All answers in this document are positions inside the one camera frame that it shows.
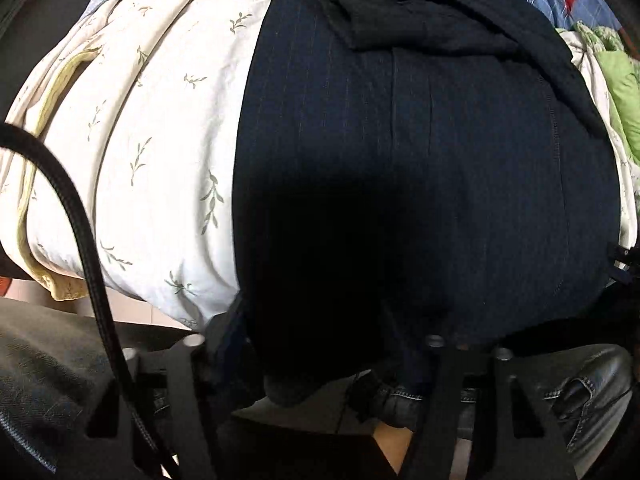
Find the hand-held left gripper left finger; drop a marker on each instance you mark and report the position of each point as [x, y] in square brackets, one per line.
[235, 332]

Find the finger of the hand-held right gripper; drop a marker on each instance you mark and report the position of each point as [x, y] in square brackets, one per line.
[625, 265]

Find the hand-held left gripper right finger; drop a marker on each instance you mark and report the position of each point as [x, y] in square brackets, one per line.
[442, 375]

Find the dark navy zip jacket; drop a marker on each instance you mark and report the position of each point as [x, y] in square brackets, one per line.
[425, 160]

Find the grey denim jeans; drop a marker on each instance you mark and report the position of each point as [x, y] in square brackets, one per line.
[590, 410]

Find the green patterned blanket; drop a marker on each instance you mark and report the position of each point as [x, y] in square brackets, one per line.
[625, 95]

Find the grey woven cloth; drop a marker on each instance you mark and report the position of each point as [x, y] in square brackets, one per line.
[45, 375]

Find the white floral quilt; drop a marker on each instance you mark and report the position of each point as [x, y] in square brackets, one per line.
[165, 125]

